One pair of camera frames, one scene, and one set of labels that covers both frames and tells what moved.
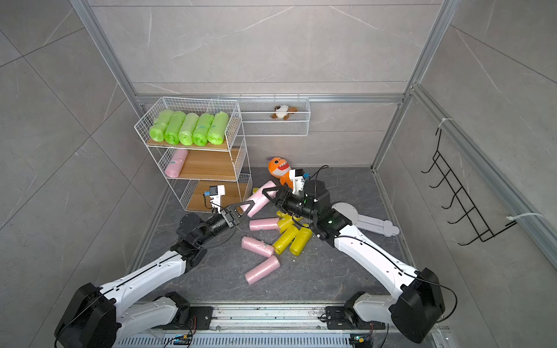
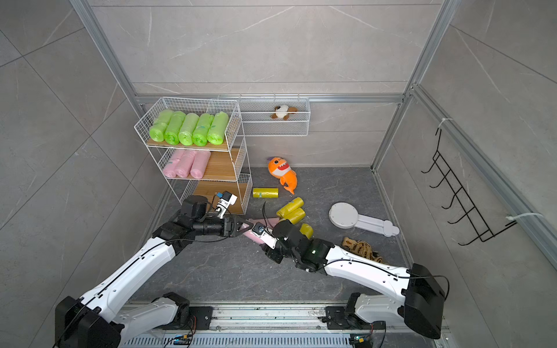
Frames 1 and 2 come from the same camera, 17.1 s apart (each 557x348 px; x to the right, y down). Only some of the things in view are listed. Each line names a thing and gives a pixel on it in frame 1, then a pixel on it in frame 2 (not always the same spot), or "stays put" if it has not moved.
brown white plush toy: (283, 112) stays put
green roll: (157, 130) stays put
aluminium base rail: (278, 326) stays put
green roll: (186, 135) stays put
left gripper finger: (251, 203) to (239, 222)
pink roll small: (176, 163) stays put
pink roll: (269, 266) to (199, 163)
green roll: (200, 135) stays put
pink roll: (257, 246) to (254, 237)
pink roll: (260, 199) to (186, 162)
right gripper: (285, 196) to (273, 255)
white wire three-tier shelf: (199, 142) stays put
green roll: (217, 133) stays put
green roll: (173, 127) stays put
